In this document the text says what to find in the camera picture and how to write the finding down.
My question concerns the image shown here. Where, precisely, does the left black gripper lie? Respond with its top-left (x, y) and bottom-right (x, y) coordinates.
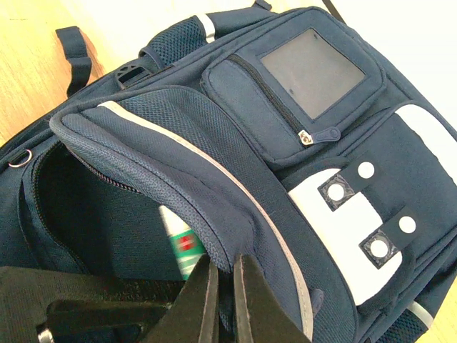
top-left (1, 267), bottom-right (184, 342)

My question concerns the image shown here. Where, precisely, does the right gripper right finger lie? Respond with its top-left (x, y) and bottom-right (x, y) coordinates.
top-left (233, 254), bottom-right (310, 343)

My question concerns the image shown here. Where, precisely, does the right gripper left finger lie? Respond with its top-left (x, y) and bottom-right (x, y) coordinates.
top-left (143, 255), bottom-right (219, 342)

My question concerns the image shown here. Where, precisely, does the green glue stick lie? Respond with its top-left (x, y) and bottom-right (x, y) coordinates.
top-left (159, 205), bottom-right (206, 280)

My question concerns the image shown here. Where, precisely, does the navy blue student backpack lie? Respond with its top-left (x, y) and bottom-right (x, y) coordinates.
top-left (1, 1), bottom-right (456, 342)

